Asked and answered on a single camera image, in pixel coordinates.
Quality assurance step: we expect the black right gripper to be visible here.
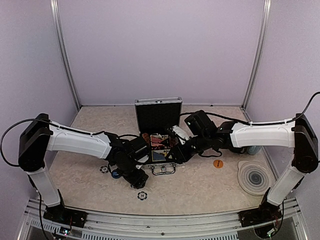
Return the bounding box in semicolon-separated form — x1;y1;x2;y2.
165;132;211;164

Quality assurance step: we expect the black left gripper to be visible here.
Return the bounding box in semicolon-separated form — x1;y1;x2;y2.
115;156;149;189

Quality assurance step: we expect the blue playing card deck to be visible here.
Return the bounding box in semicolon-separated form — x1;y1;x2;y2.
152;151;167;162

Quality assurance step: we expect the red playing card deck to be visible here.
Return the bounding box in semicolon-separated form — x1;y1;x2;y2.
150;134;170;150

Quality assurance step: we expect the single black white chip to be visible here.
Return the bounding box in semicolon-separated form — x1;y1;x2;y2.
137;191;148;201

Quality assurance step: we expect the aluminium poker chip case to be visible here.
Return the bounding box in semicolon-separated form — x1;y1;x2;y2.
134;97;183;176

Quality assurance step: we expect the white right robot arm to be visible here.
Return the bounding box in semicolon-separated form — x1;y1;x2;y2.
166;110;319;222

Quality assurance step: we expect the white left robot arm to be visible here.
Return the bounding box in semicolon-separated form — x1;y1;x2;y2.
18;113;149;223

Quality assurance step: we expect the blue round button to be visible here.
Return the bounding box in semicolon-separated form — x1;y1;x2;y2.
111;170;121;179

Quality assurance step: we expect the red chip row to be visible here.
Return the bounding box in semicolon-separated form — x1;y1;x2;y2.
141;133;151;146

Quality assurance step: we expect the orange round button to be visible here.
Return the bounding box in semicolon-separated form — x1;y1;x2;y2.
213;159;224;169

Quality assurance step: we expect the light blue mug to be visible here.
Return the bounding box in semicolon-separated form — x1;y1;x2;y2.
246;145;262;156

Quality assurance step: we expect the grey striped plate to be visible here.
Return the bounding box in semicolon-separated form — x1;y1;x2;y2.
237;161;275;197

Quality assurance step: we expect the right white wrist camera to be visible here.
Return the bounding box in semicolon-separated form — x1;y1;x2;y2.
171;125;190;145

